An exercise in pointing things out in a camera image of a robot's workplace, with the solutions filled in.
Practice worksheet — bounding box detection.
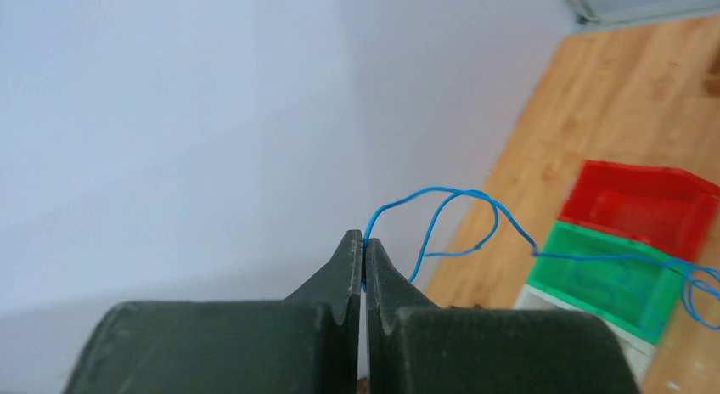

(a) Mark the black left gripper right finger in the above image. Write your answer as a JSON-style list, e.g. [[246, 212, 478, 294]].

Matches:
[[364, 239, 639, 393]]

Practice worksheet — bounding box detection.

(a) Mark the red plastic bin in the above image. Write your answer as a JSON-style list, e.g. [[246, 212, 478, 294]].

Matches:
[[558, 160, 719, 262]]

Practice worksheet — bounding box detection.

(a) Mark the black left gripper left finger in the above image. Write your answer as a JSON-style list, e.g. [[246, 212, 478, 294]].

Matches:
[[65, 230, 363, 393]]

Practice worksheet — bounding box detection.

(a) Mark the green plastic bin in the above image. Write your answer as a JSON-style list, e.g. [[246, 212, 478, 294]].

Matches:
[[526, 221, 689, 345]]

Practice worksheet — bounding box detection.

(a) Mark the white plastic bin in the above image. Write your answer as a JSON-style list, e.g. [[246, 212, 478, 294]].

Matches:
[[512, 284, 656, 385]]

